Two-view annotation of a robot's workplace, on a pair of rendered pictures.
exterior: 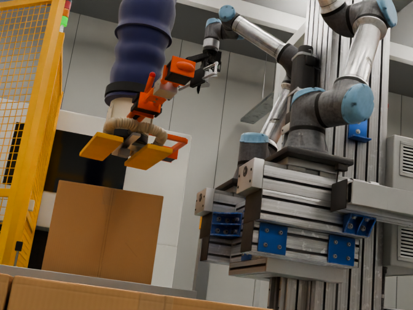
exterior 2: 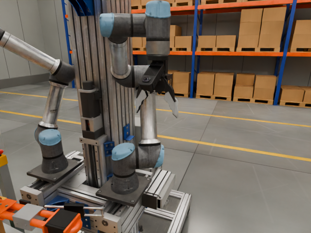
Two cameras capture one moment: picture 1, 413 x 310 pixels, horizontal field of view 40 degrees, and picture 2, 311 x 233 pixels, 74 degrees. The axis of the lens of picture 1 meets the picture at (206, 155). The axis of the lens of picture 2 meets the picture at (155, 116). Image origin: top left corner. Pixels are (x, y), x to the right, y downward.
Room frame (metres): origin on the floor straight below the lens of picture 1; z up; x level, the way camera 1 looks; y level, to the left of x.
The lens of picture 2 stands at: (1.03, 0.35, 1.75)
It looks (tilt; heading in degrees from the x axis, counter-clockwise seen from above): 18 degrees down; 306
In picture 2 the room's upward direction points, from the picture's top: straight up
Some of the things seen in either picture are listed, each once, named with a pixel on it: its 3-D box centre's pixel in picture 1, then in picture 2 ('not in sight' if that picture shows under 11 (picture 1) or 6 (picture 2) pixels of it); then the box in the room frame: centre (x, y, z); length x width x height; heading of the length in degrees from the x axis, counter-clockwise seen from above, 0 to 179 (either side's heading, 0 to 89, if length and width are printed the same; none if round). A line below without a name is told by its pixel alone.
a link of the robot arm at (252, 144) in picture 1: (253, 149); (50, 142); (2.21, -0.19, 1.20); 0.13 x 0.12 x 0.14; 165
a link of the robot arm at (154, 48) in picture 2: not in sight; (157, 49); (1.44, -0.21, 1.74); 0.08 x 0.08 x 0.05
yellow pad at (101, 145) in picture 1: (101, 143); not in sight; (2.09, 0.41, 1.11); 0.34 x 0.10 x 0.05; 21
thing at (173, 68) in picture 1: (178, 71); (62, 225); (1.56, 0.11, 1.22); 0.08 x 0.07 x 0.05; 21
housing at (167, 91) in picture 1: (165, 87); (29, 216); (1.69, 0.16, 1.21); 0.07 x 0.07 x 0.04; 21
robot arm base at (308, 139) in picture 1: (306, 145); (124, 177); (1.72, -0.31, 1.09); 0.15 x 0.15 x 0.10
